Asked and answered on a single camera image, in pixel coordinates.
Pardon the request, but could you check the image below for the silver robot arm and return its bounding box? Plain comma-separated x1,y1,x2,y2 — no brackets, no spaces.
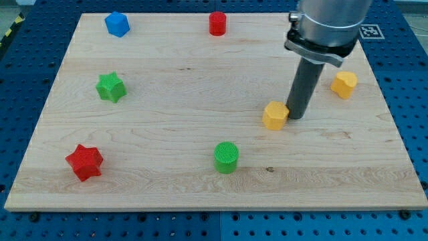
284,0,372,119

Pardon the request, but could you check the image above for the red cylinder block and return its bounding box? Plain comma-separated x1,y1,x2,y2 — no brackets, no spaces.
209,11,227,36

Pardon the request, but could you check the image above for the green cylinder block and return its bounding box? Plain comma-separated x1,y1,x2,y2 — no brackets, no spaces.
214,141,239,174

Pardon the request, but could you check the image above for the yellow hexagon block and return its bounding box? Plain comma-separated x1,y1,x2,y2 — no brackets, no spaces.
262,101,290,131

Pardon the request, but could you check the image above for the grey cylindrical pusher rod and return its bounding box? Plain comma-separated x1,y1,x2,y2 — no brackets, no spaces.
286,58,324,119

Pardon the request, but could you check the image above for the red star block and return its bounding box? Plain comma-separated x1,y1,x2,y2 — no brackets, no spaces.
65,144,104,182

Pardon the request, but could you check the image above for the green star block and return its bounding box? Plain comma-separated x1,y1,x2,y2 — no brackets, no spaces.
96,72,127,103

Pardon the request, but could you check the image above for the blue hexagon block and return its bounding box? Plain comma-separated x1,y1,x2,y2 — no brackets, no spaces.
104,11,130,37

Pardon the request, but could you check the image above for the yellow heart block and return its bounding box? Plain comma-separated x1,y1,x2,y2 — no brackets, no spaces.
330,71,358,99

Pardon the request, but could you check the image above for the white fiducial marker tag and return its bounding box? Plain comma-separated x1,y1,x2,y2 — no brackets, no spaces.
359,24,385,39

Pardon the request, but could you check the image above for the wooden board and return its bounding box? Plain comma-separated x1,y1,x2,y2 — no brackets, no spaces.
5,13,427,212

